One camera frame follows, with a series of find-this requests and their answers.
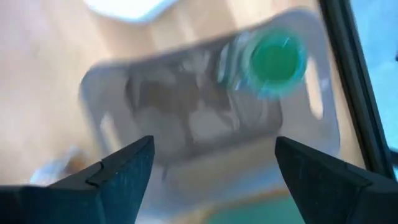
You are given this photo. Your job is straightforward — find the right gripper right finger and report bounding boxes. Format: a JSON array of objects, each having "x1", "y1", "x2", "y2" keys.
[{"x1": 275, "y1": 136, "x2": 398, "y2": 224}]

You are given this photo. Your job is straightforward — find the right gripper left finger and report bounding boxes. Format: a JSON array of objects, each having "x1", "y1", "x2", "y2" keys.
[{"x1": 0, "y1": 135, "x2": 155, "y2": 224}]

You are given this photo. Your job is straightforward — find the green-cap spice jar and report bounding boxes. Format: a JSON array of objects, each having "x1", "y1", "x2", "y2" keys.
[{"x1": 217, "y1": 27, "x2": 310, "y2": 100}]

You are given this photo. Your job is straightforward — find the teal plastic bin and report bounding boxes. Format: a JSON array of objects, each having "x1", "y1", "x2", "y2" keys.
[{"x1": 198, "y1": 191, "x2": 307, "y2": 224}]

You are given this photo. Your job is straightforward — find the smoky grey plastic bin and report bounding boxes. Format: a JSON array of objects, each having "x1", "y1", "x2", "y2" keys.
[{"x1": 79, "y1": 8, "x2": 341, "y2": 203}]

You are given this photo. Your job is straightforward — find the white plastic bin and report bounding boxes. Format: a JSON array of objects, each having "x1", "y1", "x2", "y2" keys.
[{"x1": 82, "y1": 0, "x2": 181, "y2": 24}]

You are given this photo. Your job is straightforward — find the black aluminium rig frame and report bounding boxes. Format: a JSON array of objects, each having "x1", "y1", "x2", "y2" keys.
[{"x1": 318, "y1": 0, "x2": 398, "y2": 181}]

